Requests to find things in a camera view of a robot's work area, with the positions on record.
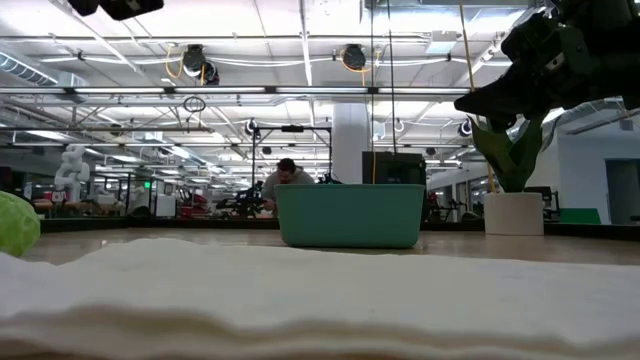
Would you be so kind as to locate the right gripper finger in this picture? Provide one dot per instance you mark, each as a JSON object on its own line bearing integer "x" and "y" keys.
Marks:
{"x": 495, "y": 100}
{"x": 505, "y": 122}

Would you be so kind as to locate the teal plastic tupperware container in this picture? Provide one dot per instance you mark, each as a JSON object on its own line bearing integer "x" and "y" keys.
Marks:
{"x": 350, "y": 217}

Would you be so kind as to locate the green toy cabbage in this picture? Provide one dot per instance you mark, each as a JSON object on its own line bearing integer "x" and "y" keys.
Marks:
{"x": 17, "y": 225}

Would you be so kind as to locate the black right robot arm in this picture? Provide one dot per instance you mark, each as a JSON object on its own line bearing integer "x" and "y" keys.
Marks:
{"x": 627, "y": 45}

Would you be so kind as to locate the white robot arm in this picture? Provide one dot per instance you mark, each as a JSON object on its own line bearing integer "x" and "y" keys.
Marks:
{"x": 71, "y": 172}

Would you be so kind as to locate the green succulent plant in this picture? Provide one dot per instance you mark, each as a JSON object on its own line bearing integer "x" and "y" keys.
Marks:
{"x": 510, "y": 162}

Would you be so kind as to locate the white plant pot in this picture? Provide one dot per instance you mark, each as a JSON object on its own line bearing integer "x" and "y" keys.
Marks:
{"x": 514, "y": 215}

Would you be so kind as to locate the black computer case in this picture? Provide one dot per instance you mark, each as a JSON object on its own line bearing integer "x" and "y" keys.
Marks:
{"x": 394, "y": 167}

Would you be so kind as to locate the green panel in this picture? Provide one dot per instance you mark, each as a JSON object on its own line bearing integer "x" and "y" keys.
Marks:
{"x": 580, "y": 216}

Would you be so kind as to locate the white column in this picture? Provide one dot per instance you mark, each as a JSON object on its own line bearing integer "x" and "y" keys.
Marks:
{"x": 350, "y": 142}

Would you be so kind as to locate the person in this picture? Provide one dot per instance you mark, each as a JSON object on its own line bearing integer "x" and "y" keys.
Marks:
{"x": 287, "y": 172}

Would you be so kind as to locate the white folded cloth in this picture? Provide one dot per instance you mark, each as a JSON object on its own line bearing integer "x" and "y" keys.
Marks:
{"x": 320, "y": 295}

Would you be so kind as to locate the black gantry frame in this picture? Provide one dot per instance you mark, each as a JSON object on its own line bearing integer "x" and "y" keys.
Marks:
{"x": 254, "y": 160}

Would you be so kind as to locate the black aluminium table frame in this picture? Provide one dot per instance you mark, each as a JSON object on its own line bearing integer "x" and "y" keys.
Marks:
{"x": 150, "y": 225}

